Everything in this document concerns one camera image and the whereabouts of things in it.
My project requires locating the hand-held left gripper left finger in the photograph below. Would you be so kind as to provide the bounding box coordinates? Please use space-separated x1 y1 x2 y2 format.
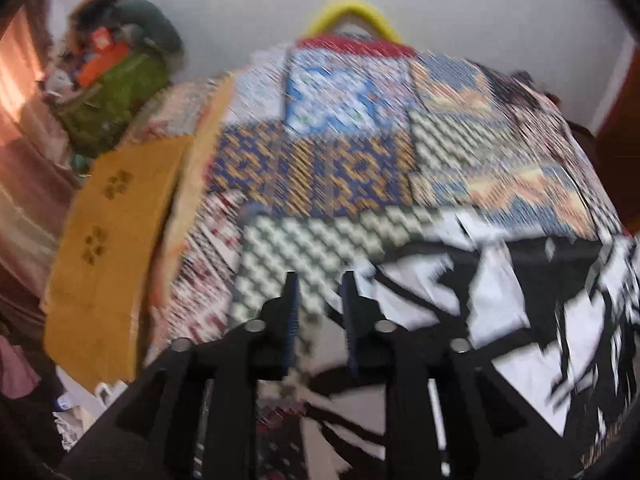
59 270 302 480

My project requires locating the wooden wardrobe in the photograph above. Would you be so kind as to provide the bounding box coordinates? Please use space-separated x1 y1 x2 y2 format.
594 45 640 238

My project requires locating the white plastic bag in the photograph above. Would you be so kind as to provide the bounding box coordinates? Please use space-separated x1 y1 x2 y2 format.
51 365 132 453

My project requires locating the wooden lap desk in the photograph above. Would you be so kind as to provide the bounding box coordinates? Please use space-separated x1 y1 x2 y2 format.
42 136 195 397

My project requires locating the green storage bag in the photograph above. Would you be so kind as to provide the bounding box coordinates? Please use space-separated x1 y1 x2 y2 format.
54 52 175 160

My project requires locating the yellow foam tube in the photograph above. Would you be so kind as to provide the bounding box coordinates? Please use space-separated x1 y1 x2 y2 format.
304 0 407 47

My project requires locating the orange box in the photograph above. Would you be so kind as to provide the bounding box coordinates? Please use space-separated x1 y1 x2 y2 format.
76 30 132 87

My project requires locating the pile of clothes and bags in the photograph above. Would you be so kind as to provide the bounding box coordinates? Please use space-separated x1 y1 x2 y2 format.
42 0 133 96

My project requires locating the patchwork printed blanket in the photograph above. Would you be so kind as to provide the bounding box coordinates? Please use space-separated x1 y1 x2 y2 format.
120 32 633 480

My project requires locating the black and white patterned shirt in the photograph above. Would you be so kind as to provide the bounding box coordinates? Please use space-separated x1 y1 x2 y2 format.
254 209 640 480

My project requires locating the pink curtain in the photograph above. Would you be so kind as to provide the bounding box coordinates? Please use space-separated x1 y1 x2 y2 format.
0 7 81 326

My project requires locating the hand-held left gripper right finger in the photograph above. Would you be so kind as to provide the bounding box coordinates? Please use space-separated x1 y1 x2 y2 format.
340 270 566 480

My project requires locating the grey plush toy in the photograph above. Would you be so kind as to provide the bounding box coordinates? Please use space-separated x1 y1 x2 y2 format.
111 0 187 57

